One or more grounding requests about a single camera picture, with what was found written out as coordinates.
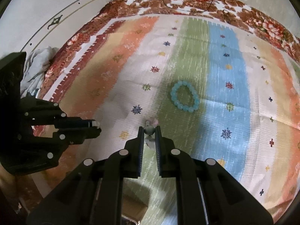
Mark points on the grey white clothes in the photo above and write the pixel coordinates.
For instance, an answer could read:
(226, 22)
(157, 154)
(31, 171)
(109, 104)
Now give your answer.
(35, 70)

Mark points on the striped colourful blanket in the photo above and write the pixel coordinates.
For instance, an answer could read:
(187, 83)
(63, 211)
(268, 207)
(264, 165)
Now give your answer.
(211, 145)

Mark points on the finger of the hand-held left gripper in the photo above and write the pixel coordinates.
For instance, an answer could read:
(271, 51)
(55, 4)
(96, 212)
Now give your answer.
(75, 123)
(79, 136)

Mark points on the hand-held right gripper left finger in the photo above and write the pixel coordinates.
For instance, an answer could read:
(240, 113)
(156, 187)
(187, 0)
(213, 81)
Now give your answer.
(141, 150)

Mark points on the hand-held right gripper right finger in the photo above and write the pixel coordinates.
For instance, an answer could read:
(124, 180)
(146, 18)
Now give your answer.
(157, 150)

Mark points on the white headboard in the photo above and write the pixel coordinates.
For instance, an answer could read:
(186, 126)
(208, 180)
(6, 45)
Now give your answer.
(46, 9)

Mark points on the red floral blanket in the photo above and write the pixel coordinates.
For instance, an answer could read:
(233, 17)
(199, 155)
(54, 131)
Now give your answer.
(269, 25)

